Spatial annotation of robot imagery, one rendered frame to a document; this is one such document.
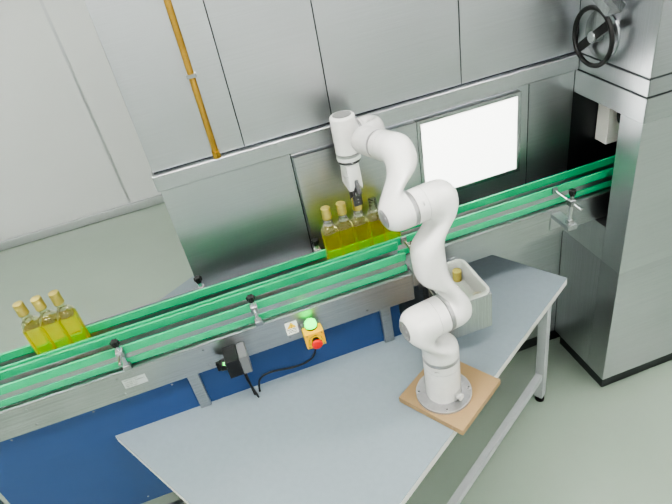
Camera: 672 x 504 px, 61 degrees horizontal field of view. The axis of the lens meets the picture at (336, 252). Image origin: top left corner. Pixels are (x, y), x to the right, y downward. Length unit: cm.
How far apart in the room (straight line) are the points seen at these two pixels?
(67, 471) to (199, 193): 115
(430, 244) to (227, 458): 102
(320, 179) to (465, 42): 70
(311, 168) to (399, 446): 100
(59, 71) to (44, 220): 130
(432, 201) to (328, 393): 91
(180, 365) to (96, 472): 60
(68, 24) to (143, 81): 302
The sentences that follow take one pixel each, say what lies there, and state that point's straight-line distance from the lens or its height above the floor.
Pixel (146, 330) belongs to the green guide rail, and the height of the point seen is 111.
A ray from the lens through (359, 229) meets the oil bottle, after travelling 208.
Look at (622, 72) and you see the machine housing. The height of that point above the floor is 156.
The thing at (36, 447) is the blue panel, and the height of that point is 83.
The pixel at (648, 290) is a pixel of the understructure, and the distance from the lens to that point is 281.
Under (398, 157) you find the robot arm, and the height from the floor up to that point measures 166.
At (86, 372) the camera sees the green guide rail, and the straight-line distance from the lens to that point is 212.
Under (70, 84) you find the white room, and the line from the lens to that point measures 502.
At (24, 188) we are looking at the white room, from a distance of 539.
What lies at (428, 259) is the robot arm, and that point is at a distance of 163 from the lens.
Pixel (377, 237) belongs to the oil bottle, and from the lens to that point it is 212.
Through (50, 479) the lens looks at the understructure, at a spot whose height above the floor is 65.
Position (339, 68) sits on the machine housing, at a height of 174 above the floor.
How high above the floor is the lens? 238
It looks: 36 degrees down
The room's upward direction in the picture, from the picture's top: 12 degrees counter-clockwise
